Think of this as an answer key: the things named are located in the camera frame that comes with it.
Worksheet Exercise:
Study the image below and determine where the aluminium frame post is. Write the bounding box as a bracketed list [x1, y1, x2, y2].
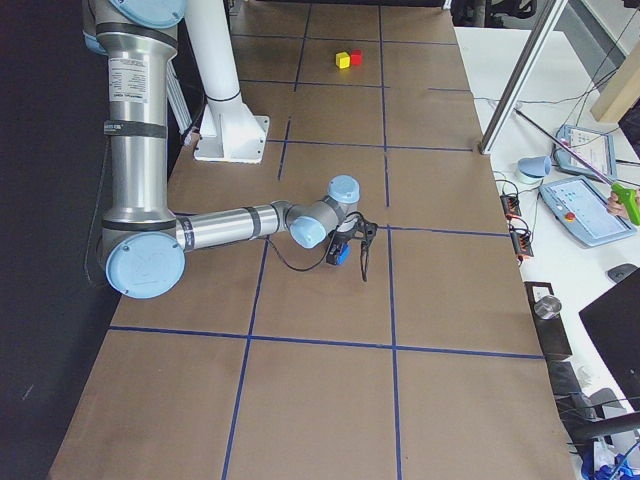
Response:
[478, 0, 568, 155]

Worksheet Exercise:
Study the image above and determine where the black computer mouse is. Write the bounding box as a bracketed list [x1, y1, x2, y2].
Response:
[606, 263, 638, 283]

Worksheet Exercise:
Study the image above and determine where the red wooden block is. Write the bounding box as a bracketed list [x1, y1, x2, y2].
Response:
[349, 49, 363, 66]

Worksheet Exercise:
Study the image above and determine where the near teach pendant tablet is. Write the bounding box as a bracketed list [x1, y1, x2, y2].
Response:
[539, 176, 637, 247]

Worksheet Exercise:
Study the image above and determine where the teach pendant tablet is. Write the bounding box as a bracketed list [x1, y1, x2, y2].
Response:
[552, 124, 617, 180]
[539, 176, 637, 247]

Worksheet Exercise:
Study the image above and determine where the light blue cup bowl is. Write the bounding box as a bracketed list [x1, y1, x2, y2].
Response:
[515, 155, 552, 185]

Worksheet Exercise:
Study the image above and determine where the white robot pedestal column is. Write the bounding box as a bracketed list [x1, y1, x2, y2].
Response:
[185, 0, 270, 164]

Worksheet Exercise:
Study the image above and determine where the blue wooden block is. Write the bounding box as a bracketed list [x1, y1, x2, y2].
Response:
[337, 245, 350, 265]

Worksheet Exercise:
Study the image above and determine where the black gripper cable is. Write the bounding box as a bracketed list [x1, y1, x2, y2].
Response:
[264, 212, 366, 274]

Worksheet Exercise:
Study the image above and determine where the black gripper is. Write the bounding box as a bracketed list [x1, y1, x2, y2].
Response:
[326, 211, 377, 282]

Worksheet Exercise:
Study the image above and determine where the green handled reacher grabber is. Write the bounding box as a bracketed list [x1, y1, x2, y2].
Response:
[514, 109, 640, 226]

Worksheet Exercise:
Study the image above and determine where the black laptop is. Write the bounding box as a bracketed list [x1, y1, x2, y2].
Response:
[579, 270, 639, 411]

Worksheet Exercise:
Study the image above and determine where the metal cup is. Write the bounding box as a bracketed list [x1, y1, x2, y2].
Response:
[533, 295, 562, 320]

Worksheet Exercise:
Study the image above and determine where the orange black connector strip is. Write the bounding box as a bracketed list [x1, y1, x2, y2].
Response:
[500, 193, 534, 263]

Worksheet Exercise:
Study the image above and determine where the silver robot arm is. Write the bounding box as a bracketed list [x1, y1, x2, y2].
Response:
[83, 1, 377, 299]

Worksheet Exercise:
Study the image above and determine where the yellow wooden block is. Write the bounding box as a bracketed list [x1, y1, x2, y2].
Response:
[334, 51, 351, 70]

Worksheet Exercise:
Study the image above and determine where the far teach pendant tablet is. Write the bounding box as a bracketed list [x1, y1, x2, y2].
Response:
[552, 124, 617, 180]

